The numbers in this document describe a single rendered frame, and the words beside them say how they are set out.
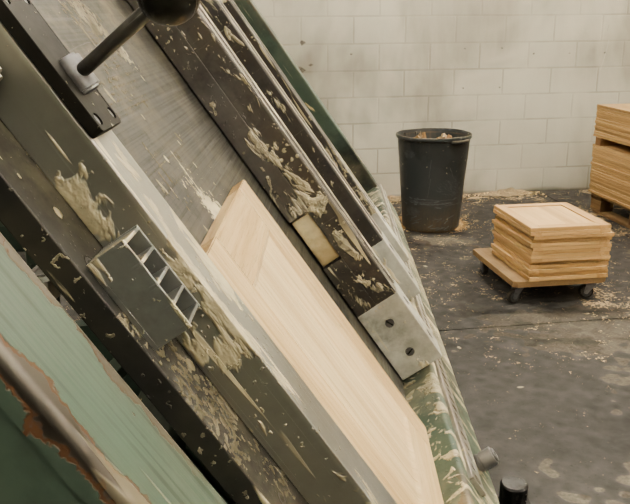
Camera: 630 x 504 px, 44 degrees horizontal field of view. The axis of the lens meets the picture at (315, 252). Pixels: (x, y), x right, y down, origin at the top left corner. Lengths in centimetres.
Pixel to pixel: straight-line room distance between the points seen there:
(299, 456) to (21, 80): 32
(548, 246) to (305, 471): 351
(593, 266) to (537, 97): 268
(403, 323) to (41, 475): 90
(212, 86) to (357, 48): 506
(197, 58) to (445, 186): 424
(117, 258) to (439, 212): 484
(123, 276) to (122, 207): 5
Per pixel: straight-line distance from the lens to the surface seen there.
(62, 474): 32
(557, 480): 270
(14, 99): 54
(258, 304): 70
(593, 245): 416
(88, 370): 34
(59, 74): 53
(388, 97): 622
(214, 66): 110
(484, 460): 106
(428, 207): 528
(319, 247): 113
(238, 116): 110
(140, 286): 50
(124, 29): 51
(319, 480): 60
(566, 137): 679
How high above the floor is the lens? 142
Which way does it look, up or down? 17 degrees down
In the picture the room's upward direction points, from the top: straight up
